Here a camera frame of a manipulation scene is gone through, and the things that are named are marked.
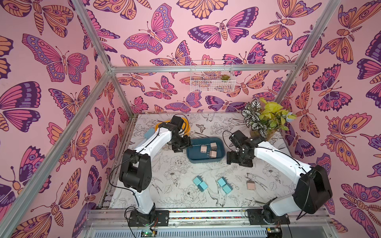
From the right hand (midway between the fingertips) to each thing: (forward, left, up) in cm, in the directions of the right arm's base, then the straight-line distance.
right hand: (233, 160), depth 83 cm
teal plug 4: (-13, +3, -8) cm, 15 cm away
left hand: (+8, +24, +1) cm, 26 cm away
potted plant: (+20, -18, +13) cm, 31 cm away
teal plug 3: (-9, +6, -8) cm, 13 cm away
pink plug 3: (+8, +10, -8) cm, 15 cm away
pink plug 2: (+13, +16, -9) cm, 22 cm away
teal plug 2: (-12, +17, -8) cm, 22 cm away
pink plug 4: (-10, -10, -9) cm, 17 cm away
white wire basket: (+48, +11, +23) cm, 55 cm away
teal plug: (-8, +20, -9) cm, 23 cm away
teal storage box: (+7, +21, -9) cm, 24 cm away
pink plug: (+15, +9, -8) cm, 19 cm away
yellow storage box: (+10, +25, +16) cm, 32 cm away
